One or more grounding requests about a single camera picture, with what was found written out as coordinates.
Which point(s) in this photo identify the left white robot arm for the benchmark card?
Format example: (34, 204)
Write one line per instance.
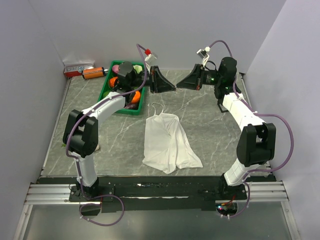
(81, 134)

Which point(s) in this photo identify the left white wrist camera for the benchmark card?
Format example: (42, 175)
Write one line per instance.
(150, 56)

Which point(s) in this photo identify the red white carton box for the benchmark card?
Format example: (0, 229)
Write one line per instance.
(76, 70)

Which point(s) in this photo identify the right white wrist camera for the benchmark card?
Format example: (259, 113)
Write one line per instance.
(203, 54)

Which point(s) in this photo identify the orange fruit toy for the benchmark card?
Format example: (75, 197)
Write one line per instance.
(135, 97)

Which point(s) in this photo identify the purple eggplant toy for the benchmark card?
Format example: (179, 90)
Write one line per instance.
(132, 106)

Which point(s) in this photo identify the green plastic bin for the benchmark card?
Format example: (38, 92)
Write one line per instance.
(114, 99)

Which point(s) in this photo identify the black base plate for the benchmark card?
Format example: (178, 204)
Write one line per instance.
(147, 193)

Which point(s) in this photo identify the green lettuce toy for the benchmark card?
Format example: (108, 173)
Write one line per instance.
(138, 68)

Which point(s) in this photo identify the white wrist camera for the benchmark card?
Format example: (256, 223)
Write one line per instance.
(150, 56)
(203, 54)

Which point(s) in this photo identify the small orange pumpkin toy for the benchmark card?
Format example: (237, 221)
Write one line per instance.
(113, 82)

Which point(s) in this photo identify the white camisole garment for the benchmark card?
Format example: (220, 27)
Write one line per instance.
(166, 146)

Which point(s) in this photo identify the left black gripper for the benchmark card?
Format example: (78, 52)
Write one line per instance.
(158, 83)

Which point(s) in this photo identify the green bell pepper toy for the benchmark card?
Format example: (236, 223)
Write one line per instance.
(105, 94)

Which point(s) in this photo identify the purple onion toy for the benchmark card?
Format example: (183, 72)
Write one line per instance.
(115, 68)

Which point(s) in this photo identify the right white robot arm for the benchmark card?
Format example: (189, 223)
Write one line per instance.
(256, 144)

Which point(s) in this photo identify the black square frame stand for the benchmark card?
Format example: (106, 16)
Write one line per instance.
(221, 107)

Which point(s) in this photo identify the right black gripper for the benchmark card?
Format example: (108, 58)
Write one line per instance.
(193, 81)

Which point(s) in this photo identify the orange cylinder bottle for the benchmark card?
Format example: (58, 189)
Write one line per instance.
(92, 73)

